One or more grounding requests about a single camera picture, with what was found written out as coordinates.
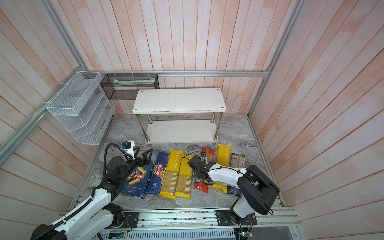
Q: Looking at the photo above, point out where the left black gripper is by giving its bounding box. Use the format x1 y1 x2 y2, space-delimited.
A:
119 146 153 182

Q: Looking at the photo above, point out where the red spaghetti bag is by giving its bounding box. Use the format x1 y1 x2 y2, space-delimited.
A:
194 148 215 193

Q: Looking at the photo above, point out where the yellow Pastatime spaghetti bag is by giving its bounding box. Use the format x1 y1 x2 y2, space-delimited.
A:
159 150 184 199
175 155 195 199
212 144 232 194

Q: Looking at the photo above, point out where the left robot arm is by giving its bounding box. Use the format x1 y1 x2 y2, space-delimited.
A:
31 141 153 240

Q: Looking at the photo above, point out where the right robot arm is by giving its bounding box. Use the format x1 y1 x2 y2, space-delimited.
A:
188 156 280 226

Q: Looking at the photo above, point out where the white two-tier shelf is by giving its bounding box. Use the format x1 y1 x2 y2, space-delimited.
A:
133 88 227 144

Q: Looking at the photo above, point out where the blue Barilla spaghetti box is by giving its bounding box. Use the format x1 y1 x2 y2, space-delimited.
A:
147 151 170 196

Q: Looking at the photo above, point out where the blue Barilla rigatoni box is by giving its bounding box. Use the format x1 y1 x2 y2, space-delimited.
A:
121 162 154 199

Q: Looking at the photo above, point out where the dark blue spaghetti bag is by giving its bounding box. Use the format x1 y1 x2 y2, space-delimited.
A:
226 152 247 199

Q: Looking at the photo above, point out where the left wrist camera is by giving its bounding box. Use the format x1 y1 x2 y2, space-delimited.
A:
121 141 135 161

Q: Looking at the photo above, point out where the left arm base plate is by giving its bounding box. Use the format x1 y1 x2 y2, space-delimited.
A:
111 212 139 229

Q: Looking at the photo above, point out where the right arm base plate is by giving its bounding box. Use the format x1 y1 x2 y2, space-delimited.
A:
215 210 258 227

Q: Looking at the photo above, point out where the black mesh wall basket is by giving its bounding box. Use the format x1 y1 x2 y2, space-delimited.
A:
101 73 160 101

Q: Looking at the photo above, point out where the white wire mesh organizer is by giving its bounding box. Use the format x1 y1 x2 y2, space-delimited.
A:
47 72 115 145

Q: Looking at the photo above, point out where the aluminium mounting rail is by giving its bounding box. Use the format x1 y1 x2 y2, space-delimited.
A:
123 207 301 231

